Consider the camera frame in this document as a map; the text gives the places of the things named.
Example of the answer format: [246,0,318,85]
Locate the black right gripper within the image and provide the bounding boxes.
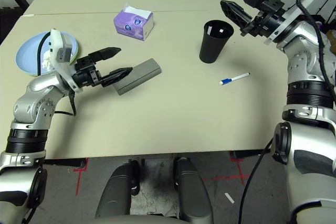
[220,0,287,38]

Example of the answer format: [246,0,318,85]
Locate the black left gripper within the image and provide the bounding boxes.
[70,47,133,88]

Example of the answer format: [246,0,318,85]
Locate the grey glasses case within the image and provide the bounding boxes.
[112,58,162,95]

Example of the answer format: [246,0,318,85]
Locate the white tissue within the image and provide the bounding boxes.
[40,49,56,74]

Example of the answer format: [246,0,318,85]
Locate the white marker with blue cap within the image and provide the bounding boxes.
[218,72,250,86]

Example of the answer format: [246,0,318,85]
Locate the blue plate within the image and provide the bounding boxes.
[15,31,79,77]

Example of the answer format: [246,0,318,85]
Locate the purple tissue pack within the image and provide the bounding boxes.
[113,3,154,41]

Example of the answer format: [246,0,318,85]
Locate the black cup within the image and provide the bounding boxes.
[198,19,235,64]

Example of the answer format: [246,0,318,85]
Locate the black tripod stand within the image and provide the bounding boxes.
[313,0,336,25]

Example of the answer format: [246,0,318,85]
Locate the brown cardboard box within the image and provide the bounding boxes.
[325,29,336,57]

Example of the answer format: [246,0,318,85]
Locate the black foam floor mat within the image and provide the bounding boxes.
[0,7,26,44]

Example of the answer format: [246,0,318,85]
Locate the grey left robot leg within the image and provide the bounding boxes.
[94,162,140,219]

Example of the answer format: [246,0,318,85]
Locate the grey robot leg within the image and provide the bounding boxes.
[94,162,140,219]
[173,157,213,224]

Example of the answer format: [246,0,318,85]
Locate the grey right robot leg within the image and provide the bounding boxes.
[173,157,213,224]

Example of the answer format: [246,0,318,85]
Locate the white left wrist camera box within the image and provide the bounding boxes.
[49,28,84,93]

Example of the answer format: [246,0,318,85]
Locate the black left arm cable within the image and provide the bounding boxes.
[36,31,77,116]

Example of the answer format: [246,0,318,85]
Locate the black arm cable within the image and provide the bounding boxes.
[36,31,77,116]
[237,0,336,224]

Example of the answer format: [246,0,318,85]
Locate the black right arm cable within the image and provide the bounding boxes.
[237,0,336,224]

